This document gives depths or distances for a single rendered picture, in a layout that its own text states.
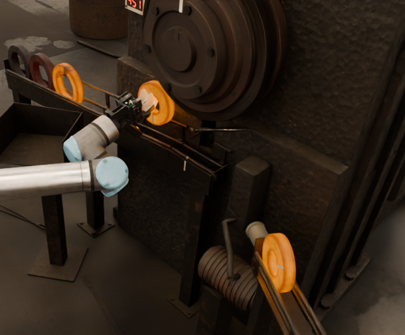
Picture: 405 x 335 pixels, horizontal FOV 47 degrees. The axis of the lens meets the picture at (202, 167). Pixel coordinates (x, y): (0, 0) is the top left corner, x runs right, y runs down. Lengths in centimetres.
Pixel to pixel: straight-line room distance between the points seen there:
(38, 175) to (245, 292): 68
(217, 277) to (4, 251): 113
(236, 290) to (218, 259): 11
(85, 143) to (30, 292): 85
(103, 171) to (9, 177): 24
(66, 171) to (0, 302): 91
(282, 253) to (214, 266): 34
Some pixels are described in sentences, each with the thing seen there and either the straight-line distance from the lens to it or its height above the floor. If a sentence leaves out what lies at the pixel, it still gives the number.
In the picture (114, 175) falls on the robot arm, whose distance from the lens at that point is 131.
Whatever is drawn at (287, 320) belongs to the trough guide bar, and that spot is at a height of 69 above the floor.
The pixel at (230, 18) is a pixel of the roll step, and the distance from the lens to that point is 124.
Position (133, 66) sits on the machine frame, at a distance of 179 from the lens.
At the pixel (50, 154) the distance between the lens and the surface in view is 178.
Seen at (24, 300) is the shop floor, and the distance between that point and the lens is 209.
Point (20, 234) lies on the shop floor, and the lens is 235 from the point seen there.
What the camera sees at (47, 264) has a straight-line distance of 219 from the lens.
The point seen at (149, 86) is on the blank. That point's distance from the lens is 162.
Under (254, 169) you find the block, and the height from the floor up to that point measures 80.
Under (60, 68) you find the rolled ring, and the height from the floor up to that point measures 75.
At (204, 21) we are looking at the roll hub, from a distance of 123.
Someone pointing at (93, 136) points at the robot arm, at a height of 82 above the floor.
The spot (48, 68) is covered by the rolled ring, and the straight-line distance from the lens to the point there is 214.
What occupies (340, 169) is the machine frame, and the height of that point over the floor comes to 87.
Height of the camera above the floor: 162
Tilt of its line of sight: 36 degrees down
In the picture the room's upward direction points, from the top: 7 degrees clockwise
